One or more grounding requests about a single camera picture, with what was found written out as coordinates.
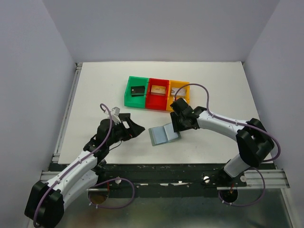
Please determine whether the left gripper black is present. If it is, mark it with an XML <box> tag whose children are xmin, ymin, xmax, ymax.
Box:
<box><xmin>107</xmin><ymin>116</ymin><xmax>145</xmax><ymax>147</ymax></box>

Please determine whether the sage green card holder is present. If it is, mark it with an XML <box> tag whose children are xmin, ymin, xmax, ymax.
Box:
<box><xmin>149</xmin><ymin>123</ymin><xmax>181</xmax><ymax>146</ymax></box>

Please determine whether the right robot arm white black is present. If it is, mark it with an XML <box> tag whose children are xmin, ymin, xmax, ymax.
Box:
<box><xmin>170</xmin><ymin>98</ymin><xmax>275</xmax><ymax>186</ymax></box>

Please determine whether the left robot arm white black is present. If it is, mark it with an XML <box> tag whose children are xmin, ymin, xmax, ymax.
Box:
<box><xmin>24</xmin><ymin>113</ymin><xmax>145</xmax><ymax>228</ymax></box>

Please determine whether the silver card stack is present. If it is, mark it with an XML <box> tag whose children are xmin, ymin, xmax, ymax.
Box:
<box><xmin>171</xmin><ymin>87</ymin><xmax>186</xmax><ymax>97</ymax></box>

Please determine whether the tan card stack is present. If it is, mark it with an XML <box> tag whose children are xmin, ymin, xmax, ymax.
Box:
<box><xmin>150</xmin><ymin>85</ymin><xmax>166</xmax><ymax>96</ymax></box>

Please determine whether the black card stack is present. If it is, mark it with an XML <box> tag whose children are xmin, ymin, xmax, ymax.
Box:
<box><xmin>130</xmin><ymin>85</ymin><xmax>145</xmax><ymax>97</ymax></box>

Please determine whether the yellow plastic bin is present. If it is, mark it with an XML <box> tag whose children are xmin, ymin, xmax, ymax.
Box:
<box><xmin>166</xmin><ymin>80</ymin><xmax>190</xmax><ymax>112</ymax></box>

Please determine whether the green plastic bin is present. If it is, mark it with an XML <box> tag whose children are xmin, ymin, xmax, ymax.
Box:
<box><xmin>124</xmin><ymin>76</ymin><xmax>149</xmax><ymax>108</ymax></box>

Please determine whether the red plastic bin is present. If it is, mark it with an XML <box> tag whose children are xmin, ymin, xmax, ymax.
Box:
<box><xmin>145</xmin><ymin>78</ymin><xmax>169</xmax><ymax>111</ymax></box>

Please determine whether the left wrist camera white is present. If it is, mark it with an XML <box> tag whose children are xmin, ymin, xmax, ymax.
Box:
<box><xmin>109</xmin><ymin>107</ymin><xmax>121</xmax><ymax>125</ymax></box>

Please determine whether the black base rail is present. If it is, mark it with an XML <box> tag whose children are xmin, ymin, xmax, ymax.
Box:
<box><xmin>88</xmin><ymin>163</ymin><xmax>246</xmax><ymax>198</ymax></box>

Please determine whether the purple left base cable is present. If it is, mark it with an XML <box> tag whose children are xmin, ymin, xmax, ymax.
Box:
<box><xmin>89</xmin><ymin>178</ymin><xmax>135</xmax><ymax>210</ymax></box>

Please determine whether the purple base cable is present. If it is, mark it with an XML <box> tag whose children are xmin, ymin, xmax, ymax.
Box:
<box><xmin>218</xmin><ymin>167</ymin><xmax>266</xmax><ymax>207</ymax></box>
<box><xmin>89</xmin><ymin>178</ymin><xmax>135</xmax><ymax>210</ymax></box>

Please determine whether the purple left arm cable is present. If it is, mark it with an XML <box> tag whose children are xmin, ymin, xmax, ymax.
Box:
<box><xmin>32</xmin><ymin>103</ymin><xmax>114</xmax><ymax>228</ymax></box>

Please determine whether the aluminium frame rail left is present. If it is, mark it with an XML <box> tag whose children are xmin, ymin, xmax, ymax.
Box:
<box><xmin>51</xmin><ymin>62</ymin><xmax>83</xmax><ymax>163</ymax></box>

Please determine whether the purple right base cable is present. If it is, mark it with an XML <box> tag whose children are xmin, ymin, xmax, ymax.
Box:
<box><xmin>218</xmin><ymin>167</ymin><xmax>266</xmax><ymax>207</ymax></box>

